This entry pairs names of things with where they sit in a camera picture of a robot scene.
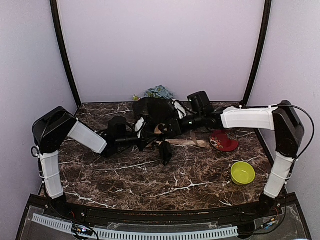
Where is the black front table rail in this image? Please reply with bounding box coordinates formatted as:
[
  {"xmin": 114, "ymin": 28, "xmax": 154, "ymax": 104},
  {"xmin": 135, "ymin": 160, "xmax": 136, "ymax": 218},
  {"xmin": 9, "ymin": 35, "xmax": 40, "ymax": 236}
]
[{"xmin": 57, "ymin": 201, "xmax": 260, "ymax": 225}]

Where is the black frame post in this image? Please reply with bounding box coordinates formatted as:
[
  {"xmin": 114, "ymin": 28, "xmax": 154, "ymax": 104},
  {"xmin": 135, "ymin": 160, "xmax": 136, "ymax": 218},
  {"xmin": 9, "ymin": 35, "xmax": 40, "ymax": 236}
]
[
  {"xmin": 241, "ymin": 0, "xmax": 272, "ymax": 106},
  {"xmin": 49, "ymin": 0, "xmax": 82, "ymax": 108}
]

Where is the right black frame post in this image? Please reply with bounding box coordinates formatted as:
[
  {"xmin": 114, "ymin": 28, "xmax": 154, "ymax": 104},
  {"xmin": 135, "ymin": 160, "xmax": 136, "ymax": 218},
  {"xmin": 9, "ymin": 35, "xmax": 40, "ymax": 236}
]
[{"xmin": 241, "ymin": 0, "xmax": 272, "ymax": 106}]

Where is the beige satin ribbon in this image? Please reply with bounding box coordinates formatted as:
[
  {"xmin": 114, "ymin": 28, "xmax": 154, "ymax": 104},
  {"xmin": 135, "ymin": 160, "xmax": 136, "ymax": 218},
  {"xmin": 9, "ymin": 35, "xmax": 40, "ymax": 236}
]
[{"xmin": 146, "ymin": 131, "xmax": 208, "ymax": 148}]

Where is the blue hydrangea flower stem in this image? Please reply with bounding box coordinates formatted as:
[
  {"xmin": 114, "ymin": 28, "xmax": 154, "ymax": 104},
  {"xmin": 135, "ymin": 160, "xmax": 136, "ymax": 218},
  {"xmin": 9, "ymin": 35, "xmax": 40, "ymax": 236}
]
[{"xmin": 143, "ymin": 85, "xmax": 174, "ymax": 99}]

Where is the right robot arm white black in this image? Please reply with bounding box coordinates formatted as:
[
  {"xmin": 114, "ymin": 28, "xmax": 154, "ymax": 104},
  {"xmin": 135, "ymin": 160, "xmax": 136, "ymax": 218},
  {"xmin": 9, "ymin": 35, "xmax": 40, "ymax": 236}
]
[{"xmin": 163, "ymin": 91, "xmax": 309, "ymax": 217}]

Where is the left black frame post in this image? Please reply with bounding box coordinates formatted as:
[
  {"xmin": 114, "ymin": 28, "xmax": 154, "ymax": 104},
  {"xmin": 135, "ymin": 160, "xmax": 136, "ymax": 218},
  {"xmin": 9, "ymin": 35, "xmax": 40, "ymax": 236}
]
[{"xmin": 49, "ymin": 0, "xmax": 82, "ymax": 108}]

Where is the white pink flower bunch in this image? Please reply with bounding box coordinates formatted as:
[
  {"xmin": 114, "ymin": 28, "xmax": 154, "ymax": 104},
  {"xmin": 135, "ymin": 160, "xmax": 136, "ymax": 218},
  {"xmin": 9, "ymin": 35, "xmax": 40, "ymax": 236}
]
[{"xmin": 132, "ymin": 94, "xmax": 141, "ymax": 102}]

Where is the grey slotted cable duct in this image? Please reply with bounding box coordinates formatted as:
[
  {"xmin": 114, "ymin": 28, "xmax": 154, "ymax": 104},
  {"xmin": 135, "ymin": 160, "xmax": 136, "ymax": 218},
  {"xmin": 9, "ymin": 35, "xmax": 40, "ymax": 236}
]
[{"xmin": 31, "ymin": 213, "xmax": 239, "ymax": 240}]

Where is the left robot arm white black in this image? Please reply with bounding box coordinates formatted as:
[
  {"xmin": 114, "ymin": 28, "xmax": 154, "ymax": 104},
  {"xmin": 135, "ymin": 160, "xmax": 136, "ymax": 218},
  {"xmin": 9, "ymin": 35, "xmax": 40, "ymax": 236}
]
[{"xmin": 31, "ymin": 106, "xmax": 154, "ymax": 218}]

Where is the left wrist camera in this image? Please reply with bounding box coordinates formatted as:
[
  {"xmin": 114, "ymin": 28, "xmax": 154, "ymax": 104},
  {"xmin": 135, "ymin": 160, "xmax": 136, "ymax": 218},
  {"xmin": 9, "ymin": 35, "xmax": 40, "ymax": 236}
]
[{"xmin": 134, "ymin": 116, "xmax": 147, "ymax": 139}]

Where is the lime green bowl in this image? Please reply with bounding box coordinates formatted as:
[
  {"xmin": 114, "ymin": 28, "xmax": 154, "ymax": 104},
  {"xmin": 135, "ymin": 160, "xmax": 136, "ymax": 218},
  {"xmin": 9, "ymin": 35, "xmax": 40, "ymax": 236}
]
[{"xmin": 230, "ymin": 161, "xmax": 256, "ymax": 186}]

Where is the black wrapping paper sheet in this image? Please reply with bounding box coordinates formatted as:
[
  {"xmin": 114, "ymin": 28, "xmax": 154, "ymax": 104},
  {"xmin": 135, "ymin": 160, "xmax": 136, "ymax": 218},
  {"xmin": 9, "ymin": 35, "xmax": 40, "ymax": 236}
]
[{"xmin": 132, "ymin": 97, "xmax": 179, "ymax": 166}]

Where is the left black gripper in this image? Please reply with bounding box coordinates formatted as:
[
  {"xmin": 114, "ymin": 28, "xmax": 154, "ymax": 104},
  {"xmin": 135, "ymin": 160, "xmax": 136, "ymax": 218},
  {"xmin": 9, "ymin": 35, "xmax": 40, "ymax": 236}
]
[{"xmin": 116, "ymin": 131, "xmax": 160, "ymax": 152}]

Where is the red floral plate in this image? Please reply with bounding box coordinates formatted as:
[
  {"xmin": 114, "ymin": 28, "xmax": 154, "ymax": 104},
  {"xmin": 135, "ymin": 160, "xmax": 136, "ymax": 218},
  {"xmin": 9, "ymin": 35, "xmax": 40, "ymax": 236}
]
[{"xmin": 209, "ymin": 130, "xmax": 239, "ymax": 152}]

